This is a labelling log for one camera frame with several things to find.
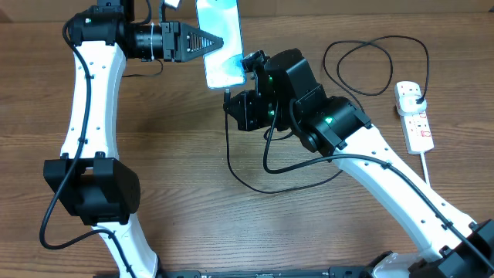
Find white power strip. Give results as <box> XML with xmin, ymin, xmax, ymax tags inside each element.
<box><xmin>394</xmin><ymin>81</ymin><xmax>434</xmax><ymax>154</ymax></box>

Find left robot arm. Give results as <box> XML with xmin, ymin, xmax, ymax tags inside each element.
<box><xmin>43</xmin><ymin>1</ymin><xmax>224</xmax><ymax>277</ymax></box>

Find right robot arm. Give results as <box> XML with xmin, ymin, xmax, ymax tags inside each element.
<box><xmin>223</xmin><ymin>49</ymin><xmax>493</xmax><ymax>277</ymax></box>

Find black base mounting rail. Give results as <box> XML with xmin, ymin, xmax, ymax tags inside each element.
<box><xmin>157</xmin><ymin>266</ymin><xmax>371</xmax><ymax>278</ymax></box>

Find smartphone with blue screen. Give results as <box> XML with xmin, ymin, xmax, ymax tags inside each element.
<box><xmin>194</xmin><ymin>0</ymin><xmax>248</xmax><ymax>91</ymax></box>

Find white USB wall charger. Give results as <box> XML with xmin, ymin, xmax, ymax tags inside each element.
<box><xmin>397</xmin><ymin>95</ymin><xmax>427</xmax><ymax>117</ymax></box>

